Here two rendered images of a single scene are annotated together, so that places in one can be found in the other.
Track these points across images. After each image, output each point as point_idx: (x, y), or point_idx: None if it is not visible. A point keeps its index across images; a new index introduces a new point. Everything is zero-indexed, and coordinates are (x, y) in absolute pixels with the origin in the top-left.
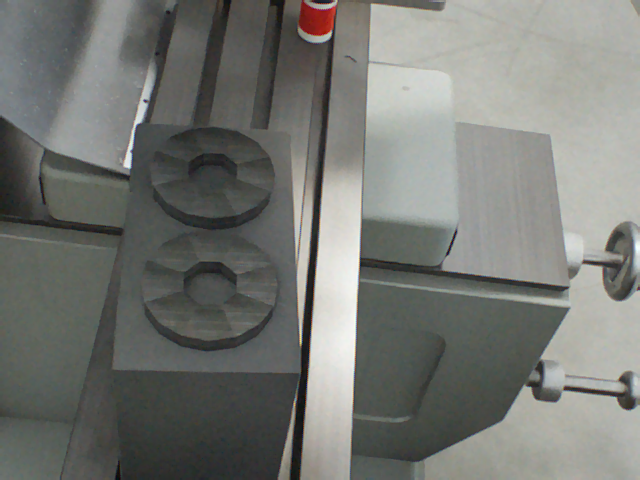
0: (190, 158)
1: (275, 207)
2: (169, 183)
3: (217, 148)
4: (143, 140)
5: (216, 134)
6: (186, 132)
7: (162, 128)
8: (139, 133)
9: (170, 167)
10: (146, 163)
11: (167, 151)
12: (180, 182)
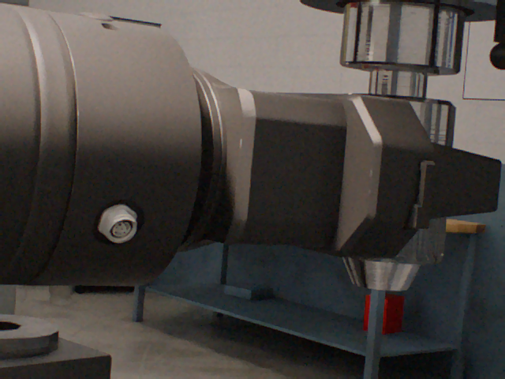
0: (23, 326)
1: None
2: (20, 318)
3: (9, 332)
4: (87, 348)
5: (21, 335)
6: (49, 333)
7: (84, 354)
8: (97, 350)
9: (32, 322)
10: (64, 342)
11: (48, 326)
12: (12, 320)
